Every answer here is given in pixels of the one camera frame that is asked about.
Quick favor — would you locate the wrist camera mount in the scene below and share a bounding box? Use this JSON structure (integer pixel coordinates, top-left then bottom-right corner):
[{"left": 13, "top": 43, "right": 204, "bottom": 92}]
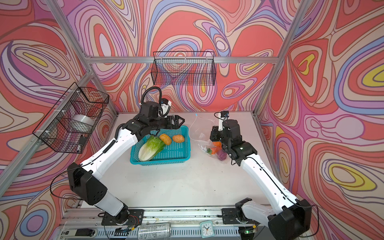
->
[
  {"left": 214, "top": 111, "right": 229, "bottom": 131},
  {"left": 160, "top": 98, "right": 172, "bottom": 117}
]

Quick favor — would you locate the silver drink can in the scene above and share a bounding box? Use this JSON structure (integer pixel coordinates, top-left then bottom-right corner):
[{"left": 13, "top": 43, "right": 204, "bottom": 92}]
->
[{"left": 138, "top": 223, "right": 171, "bottom": 240}]

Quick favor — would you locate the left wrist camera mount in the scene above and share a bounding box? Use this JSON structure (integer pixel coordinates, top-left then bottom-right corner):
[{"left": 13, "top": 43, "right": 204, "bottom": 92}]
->
[{"left": 160, "top": 98, "right": 172, "bottom": 117}]

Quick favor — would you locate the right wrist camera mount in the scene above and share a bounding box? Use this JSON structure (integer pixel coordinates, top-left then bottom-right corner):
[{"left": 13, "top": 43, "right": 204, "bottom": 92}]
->
[{"left": 214, "top": 111, "right": 229, "bottom": 131}]

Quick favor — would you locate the clear zip top bag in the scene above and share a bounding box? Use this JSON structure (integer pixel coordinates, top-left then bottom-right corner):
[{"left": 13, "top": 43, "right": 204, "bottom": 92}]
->
[{"left": 189, "top": 114, "right": 219, "bottom": 159}]

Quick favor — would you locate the purple red onion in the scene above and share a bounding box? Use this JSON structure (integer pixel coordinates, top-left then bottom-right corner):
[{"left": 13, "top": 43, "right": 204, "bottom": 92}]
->
[{"left": 216, "top": 150, "right": 228, "bottom": 161}]

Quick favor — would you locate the silver tape roll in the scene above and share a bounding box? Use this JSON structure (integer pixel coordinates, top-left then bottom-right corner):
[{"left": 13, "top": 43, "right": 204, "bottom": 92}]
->
[{"left": 70, "top": 115, "right": 95, "bottom": 134}]

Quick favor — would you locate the black wire basket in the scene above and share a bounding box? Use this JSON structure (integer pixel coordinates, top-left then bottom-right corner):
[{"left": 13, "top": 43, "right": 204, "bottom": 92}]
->
[
  {"left": 151, "top": 51, "right": 217, "bottom": 87},
  {"left": 33, "top": 83, "right": 110, "bottom": 154}
]

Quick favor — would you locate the small orange pumpkin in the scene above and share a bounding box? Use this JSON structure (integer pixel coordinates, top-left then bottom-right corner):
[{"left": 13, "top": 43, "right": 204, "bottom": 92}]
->
[{"left": 213, "top": 142, "right": 222, "bottom": 148}]

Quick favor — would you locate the back black wire basket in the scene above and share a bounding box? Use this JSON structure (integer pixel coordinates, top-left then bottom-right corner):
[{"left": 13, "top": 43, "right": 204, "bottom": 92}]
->
[{"left": 151, "top": 51, "right": 217, "bottom": 87}]

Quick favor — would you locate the small teal alarm clock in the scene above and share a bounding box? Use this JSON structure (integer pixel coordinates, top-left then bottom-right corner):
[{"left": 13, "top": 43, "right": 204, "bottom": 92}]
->
[{"left": 200, "top": 221, "right": 215, "bottom": 239}]

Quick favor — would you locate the black corrugated cable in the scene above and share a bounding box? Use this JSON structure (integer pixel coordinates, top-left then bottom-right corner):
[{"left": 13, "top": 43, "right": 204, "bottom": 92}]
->
[{"left": 140, "top": 86, "right": 163, "bottom": 106}]

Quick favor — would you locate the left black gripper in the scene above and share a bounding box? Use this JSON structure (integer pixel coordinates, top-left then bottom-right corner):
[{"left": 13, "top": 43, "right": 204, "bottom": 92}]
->
[{"left": 147, "top": 114, "right": 185, "bottom": 132}]

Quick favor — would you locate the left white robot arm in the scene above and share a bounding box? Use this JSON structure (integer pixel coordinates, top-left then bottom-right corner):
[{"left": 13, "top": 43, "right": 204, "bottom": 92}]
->
[{"left": 67, "top": 102, "right": 185, "bottom": 221}]

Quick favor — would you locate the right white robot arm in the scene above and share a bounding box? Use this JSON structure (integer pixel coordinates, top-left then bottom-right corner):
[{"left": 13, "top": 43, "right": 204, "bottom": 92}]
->
[{"left": 210, "top": 118, "right": 313, "bottom": 240}]

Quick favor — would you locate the wrinkled brown bread roll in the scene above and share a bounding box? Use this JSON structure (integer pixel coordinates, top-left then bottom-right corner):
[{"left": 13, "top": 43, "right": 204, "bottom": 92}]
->
[{"left": 159, "top": 134, "right": 172, "bottom": 146}]

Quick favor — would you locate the teal plastic basket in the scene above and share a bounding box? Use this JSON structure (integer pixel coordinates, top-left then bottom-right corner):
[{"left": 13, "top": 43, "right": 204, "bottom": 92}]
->
[{"left": 130, "top": 126, "right": 191, "bottom": 166}]

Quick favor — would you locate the left black wire basket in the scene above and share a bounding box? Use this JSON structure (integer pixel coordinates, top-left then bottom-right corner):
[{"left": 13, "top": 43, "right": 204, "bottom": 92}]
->
[{"left": 33, "top": 83, "right": 110, "bottom": 154}]

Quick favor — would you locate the orange carrot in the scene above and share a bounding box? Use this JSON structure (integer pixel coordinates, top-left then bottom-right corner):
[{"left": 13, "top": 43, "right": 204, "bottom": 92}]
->
[{"left": 206, "top": 147, "right": 222, "bottom": 155}]

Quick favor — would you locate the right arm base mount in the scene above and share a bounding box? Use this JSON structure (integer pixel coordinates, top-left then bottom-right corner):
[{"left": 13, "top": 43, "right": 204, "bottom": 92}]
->
[{"left": 217, "top": 198, "right": 260, "bottom": 226}]

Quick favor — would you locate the green lettuce leaf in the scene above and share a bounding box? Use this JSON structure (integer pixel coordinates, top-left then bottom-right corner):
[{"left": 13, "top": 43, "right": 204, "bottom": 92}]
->
[{"left": 138, "top": 136, "right": 166, "bottom": 162}]

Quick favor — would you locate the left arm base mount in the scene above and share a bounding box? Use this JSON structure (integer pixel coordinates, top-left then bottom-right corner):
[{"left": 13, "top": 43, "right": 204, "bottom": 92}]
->
[{"left": 102, "top": 204, "right": 145, "bottom": 227}]

